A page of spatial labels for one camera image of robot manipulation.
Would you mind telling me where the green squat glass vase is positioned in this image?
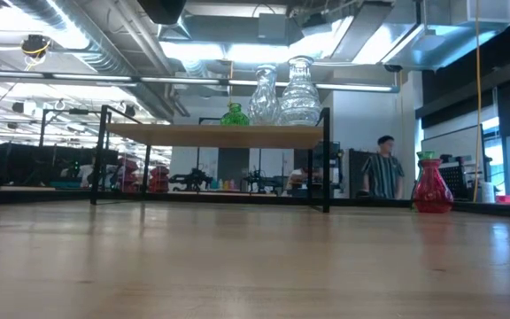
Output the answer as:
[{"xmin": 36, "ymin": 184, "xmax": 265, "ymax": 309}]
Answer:
[{"xmin": 219, "ymin": 102, "xmax": 251, "ymax": 127}]

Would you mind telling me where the clear swirl glass vase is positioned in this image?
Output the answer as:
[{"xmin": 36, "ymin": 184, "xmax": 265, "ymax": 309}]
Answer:
[{"xmin": 248, "ymin": 64, "xmax": 282, "ymax": 127}]

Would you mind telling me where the clear ribbed glass vase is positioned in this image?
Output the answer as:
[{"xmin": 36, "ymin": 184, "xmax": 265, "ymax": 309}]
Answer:
[{"xmin": 279, "ymin": 54, "xmax": 322, "ymax": 127}]

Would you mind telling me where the red bulbous glass vase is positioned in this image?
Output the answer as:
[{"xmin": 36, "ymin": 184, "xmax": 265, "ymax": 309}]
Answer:
[{"xmin": 412, "ymin": 158, "xmax": 454, "ymax": 214}]

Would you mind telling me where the person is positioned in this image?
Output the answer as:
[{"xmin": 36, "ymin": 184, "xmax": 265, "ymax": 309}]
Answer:
[
  {"xmin": 59, "ymin": 159, "xmax": 105, "ymax": 190},
  {"xmin": 285, "ymin": 167, "xmax": 312, "ymax": 196},
  {"xmin": 359, "ymin": 135, "xmax": 406, "ymax": 199}
]

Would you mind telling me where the black equipment rack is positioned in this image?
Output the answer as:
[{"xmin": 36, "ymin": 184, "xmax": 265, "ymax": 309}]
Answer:
[{"xmin": 293, "ymin": 140, "xmax": 344, "ymax": 199}]

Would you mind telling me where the red bin stack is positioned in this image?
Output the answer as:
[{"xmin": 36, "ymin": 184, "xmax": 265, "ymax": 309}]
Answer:
[
  {"xmin": 149, "ymin": 165, "xmax": 171, "ymax": 194},
  {"xmin": 117, "ymin": 157, "xmax": 140, "ymax": 194}
]

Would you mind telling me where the black panel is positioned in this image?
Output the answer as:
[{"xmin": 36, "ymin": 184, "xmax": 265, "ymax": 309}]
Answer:
[{"xmin": 349, "ymin": 148, "xmax": 394, "ymax": 200}]

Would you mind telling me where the bright ceiling light panel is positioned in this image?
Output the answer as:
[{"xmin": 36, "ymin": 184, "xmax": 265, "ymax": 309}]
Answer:
[{"xmin": 159, "ymin": 37, "xmax": 343, "ymax": 64}]

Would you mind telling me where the grey ceiling box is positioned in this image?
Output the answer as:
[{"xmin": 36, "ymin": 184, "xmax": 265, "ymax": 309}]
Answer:
[{"xmin": 258, "ymin": 12, "xmax": 290, "ymax": 45}]

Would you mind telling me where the black perforated rack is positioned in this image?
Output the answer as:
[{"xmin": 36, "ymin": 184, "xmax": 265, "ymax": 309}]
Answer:
[{"xmin": 439, "ymin": 153, "xmax": 475, "ymax": 201}]

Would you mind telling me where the black curtain partition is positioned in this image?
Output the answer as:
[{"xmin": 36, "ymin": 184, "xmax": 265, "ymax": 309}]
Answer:
[{"xmin": 0, "ymin": 142, "xmax": 120, "ymax": 187}]

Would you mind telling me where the white paper roll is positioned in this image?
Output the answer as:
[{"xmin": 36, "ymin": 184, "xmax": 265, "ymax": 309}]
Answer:
[{"xmin": 480, "ymin": 181, "xmax": 497, "ymax": 204}]

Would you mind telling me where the wooden shelf black metal frame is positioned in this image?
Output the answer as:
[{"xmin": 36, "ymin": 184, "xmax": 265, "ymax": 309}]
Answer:
[{"xmin": 89, "ymin": 105, "xmax": 332, "ymax": 214}]

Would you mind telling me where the background black frame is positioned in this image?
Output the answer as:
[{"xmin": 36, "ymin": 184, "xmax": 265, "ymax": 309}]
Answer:
[{"xmin": 197, "ymin": 116, "xmax": 265, "ymax": 196}]

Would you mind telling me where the black aluminium rig frame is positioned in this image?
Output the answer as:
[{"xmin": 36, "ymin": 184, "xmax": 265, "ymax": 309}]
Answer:
[{"xmin": 0, "ymin": 185, "xmax": 510, "ymax": 221}]

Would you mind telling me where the silver ceiling duct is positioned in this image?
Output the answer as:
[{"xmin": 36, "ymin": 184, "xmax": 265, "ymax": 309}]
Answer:
[{"xmin": 6, "ymin": 0, "xmax": 192, "ymax": 121}]

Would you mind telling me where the large white ceiling duct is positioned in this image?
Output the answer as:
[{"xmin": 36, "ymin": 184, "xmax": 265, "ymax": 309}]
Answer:
[{"xmin": 329, "ymin": 0, "xmax": 510, "ymax": 72}]

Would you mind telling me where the yellow hanging cable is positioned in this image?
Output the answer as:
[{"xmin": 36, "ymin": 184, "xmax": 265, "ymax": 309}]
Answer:
[{"xmin": 472, "ymin": 0, "xmax": 483, "ymax": 203}]

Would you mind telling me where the ceiling cord reel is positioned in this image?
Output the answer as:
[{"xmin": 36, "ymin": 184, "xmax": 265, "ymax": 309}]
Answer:
[{"xmin": 19, "ymin": 34, "xmax": 52, "ymax": 58}]

